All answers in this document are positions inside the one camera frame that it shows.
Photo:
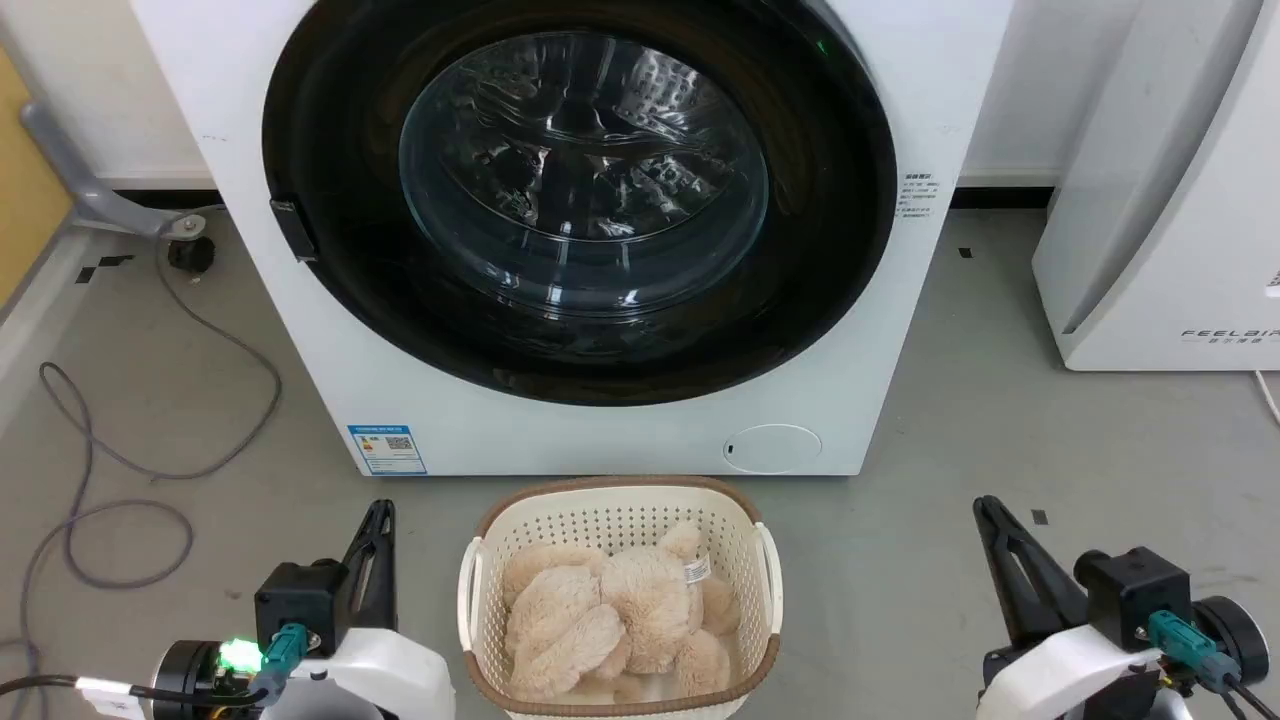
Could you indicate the round white filter cover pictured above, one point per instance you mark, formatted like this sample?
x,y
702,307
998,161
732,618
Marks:
x,y
773,448

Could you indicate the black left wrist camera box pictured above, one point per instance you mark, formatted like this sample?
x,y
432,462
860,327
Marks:
x,y
295,600

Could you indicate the beige plush teddy bear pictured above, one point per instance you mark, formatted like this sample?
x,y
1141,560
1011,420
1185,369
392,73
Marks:
x,y
640,600

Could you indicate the black round washing machine door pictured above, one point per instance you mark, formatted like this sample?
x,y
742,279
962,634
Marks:
x,y
340,120

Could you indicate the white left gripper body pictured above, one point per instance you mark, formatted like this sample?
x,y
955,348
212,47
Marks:
x,y
395,670

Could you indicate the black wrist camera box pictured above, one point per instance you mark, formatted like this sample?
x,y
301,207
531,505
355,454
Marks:
x,y
1130,590
295,600

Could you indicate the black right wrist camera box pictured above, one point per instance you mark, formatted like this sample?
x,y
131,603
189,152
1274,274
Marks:
x,y
1130,590

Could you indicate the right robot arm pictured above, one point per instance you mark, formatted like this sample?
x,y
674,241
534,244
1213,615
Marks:
x,y
1235,640

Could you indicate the grey metal stand leg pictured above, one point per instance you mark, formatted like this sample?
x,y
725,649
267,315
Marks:
x,y
75,170

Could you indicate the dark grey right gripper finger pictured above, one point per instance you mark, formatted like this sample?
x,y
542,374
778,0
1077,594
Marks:
x,y
1000,590
1050,585

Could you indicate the white air purifier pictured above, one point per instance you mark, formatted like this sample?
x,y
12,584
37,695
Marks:
x,y
1170,230

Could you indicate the blue energy label sticker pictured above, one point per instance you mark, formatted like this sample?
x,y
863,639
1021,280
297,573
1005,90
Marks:
x,y
387,449

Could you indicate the small printed warning sticker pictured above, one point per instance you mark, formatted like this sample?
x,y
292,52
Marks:
x,y
919,195

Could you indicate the black caster wheel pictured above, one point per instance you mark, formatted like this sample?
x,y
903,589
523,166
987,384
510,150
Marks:
x,y
190,254

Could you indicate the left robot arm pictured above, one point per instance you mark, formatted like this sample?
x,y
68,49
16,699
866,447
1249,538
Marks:
x,y
190,680

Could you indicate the yellow wooden panel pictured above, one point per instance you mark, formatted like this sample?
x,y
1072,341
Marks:
x,y
18,200

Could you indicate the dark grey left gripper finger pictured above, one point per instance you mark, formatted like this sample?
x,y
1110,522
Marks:
x,y
385,580
352,590

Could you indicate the white front-load washing machine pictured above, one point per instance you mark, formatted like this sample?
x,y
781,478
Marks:
x,y
300,390

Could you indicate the cream perforated laundry basket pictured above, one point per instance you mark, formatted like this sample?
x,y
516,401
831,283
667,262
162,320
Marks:
x,y
610,505

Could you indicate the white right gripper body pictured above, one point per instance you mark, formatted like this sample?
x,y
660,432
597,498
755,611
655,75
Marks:
x,y
1070,670

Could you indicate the white tag on plush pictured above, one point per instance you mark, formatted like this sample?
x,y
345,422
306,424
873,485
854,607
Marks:
x,y
697,570

